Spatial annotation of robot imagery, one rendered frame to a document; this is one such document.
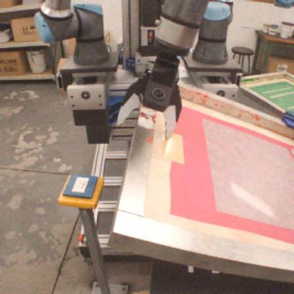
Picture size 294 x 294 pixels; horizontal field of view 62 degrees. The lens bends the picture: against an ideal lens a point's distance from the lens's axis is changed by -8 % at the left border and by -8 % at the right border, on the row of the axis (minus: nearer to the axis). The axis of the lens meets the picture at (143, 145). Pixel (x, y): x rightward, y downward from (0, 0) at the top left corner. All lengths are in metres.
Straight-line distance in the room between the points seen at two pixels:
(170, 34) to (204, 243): 0.35
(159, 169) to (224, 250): 0.20
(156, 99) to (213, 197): 0.21
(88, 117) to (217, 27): 0.61
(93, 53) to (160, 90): 0.63
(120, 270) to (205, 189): 1.34
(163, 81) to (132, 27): 0.77
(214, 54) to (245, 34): 3.45
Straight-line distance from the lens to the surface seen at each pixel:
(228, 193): 0.55
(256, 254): 0.43
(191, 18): 0.48
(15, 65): 4.69
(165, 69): 0.49
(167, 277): 0.71
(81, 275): 1.81
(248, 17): 4.49
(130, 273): 1.78
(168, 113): 0.55
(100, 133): 1.10
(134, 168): 0.43
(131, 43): 1.24
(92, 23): 1.04
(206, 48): 1.09
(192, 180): 0.52
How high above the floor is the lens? 1.58
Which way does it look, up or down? 35 degrees down
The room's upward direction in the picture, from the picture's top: straight up
